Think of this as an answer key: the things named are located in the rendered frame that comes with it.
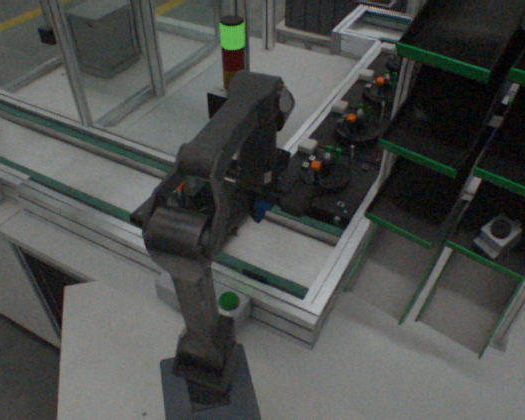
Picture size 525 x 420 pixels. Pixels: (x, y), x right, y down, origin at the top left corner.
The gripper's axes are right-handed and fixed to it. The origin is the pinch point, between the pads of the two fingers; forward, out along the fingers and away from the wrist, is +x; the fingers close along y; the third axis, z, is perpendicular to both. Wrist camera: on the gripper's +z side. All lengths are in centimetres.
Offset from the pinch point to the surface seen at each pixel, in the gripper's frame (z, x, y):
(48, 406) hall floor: -20, 125, 81
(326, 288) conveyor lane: 11.5, 28.9, -10.4
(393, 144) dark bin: 11.7, -12.0, -17.7
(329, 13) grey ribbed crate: 204, 51, 70
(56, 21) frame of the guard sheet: 33, -5, 80
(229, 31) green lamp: 29.0, -15.0, 23.1
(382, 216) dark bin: 13.8, 5.3, -18.2
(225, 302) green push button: -3.1, 27.7, 6.3
